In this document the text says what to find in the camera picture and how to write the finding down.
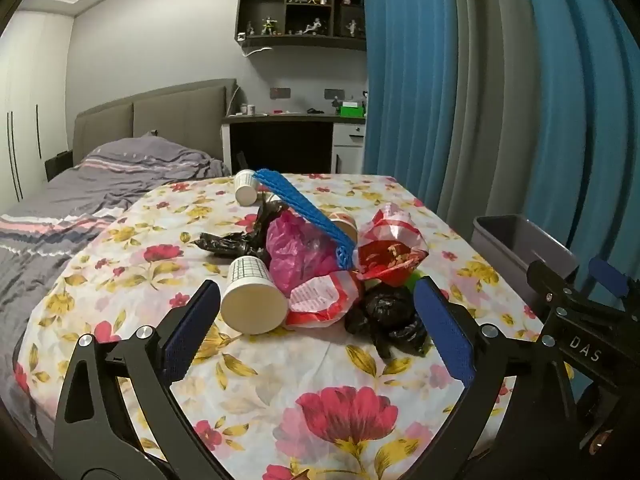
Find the white mug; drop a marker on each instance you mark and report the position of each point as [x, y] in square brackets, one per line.
[249, 109]

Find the bed with grey blanket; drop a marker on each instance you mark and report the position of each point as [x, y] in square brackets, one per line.
[75, 195]

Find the dark-topped desk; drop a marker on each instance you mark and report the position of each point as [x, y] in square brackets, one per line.
[280, 119]

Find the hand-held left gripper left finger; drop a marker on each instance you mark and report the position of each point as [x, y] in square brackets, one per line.
[192, 330]

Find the blue foam net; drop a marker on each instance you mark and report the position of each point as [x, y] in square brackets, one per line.
[295, 202]

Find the black plastic bag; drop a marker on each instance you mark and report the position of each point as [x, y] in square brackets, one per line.
[385, 315]
[225, 245]

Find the white drawer cabinet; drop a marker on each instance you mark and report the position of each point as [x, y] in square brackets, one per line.
[347, 142]

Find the black nightstand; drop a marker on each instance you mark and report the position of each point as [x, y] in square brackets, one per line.
[57, 167]

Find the red and white wrapper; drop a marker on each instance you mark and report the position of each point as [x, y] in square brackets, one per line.
[320, 300]
[395, 240]

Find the green knitted cloth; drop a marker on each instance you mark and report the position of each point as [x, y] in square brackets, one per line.
[416, 279]

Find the green box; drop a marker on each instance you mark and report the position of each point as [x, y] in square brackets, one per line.
[351, 110]

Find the row of figurines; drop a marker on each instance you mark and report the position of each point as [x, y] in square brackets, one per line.
[310, 25]

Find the pink plastic bag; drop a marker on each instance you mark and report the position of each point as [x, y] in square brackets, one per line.
[295, 255]

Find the white wardrobe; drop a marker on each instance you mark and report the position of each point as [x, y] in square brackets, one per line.
[30, 110]

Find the grey plastic bin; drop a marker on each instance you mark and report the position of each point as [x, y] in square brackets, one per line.
[520, 245]

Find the grey wall outlet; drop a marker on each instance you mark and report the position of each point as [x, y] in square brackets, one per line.
[334, 93]
[280, 93]

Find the grey padded headboard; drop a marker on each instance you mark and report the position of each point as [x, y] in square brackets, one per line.
[170, 110]

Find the dark wall shelf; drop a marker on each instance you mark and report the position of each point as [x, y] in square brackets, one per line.
[270, 42]

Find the floral tablecloth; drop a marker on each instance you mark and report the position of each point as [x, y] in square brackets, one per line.
[300, 375]

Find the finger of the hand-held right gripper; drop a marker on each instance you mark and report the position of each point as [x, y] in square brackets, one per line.
[610, 277]
[550, 282]

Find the white grid-print paper cup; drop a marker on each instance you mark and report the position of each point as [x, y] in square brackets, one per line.
[250, 300]
[245, 185]

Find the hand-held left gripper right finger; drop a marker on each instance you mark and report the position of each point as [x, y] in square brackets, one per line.
[445, 330]

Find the blue and grey curtain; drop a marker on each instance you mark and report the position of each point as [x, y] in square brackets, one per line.
[500, 85]

